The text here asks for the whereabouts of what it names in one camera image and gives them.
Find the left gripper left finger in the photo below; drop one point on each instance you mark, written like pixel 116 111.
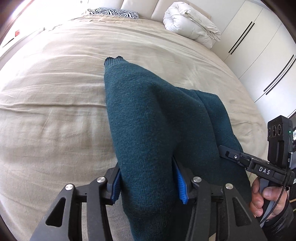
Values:
pixel 63 220

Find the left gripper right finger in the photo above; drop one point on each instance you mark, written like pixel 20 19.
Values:
pixel 211 203

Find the dark teal knit sweater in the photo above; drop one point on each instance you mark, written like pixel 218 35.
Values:
pixel 153 123

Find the black jacket sleeve forearm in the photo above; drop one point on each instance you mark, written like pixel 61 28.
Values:
pixel 275 228

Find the person's right hand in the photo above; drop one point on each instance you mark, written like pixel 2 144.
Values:
pixel 269 193

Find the beige bed sheet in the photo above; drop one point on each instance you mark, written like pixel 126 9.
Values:
pixel 54 126

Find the white rolled duvet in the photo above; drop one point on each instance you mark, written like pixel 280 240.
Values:
pixel 184 20

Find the white padded headboard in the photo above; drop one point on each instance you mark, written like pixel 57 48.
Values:
pixel 149 9

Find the zebra print pillow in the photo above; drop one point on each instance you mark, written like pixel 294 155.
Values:
pixel 114 12

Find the white wardrobe with black handles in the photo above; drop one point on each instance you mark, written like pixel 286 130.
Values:
pixel 259 50

